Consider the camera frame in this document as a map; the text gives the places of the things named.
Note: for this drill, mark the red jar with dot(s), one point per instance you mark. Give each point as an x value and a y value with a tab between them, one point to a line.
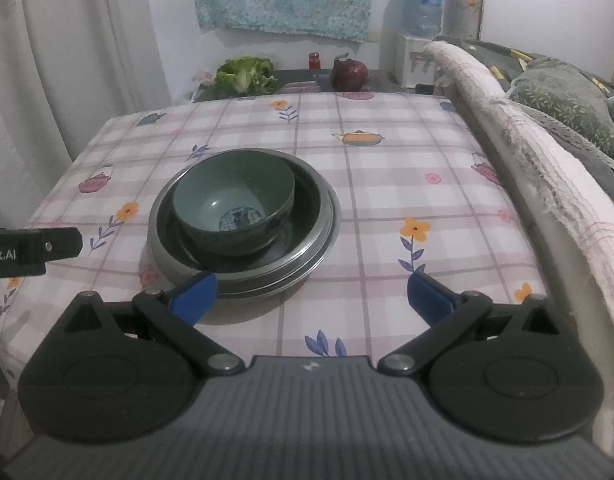
314	61

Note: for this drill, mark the purple red cabbage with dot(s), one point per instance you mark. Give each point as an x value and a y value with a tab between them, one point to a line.
349	74

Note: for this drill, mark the green lettuce head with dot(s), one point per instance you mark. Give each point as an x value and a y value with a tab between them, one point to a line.
244	77

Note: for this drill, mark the green floral pillow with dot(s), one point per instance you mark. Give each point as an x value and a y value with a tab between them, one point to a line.
567	95

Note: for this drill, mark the black box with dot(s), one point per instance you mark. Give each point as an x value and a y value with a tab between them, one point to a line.
424	89

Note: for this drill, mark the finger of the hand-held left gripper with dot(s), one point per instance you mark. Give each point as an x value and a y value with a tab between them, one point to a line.
32	247

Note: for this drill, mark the large stainless steel bowl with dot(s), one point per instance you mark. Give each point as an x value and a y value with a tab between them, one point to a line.
257	294

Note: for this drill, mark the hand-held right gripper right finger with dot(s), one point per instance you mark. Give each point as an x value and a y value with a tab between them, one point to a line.
427	295

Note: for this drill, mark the grey sofa frame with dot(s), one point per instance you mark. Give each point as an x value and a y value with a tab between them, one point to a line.
562	310

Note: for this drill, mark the white curtain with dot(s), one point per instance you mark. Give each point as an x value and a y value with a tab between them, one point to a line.
62	35

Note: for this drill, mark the plaid printed tablecloth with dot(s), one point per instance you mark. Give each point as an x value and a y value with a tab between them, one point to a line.
387	160

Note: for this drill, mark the dark side table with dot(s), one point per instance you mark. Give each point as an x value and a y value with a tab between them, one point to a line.
297	77

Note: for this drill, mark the green ceramic bowl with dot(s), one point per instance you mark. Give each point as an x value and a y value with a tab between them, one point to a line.
227	195

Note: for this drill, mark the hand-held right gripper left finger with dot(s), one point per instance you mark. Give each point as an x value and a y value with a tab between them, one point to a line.
194	295

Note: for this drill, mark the white sofa cover cloth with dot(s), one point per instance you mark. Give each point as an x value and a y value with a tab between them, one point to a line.
537	160

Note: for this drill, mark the beige printed box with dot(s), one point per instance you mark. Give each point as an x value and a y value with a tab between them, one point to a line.
464	10

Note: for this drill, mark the dark green blanket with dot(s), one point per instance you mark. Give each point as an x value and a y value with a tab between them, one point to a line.
492	52

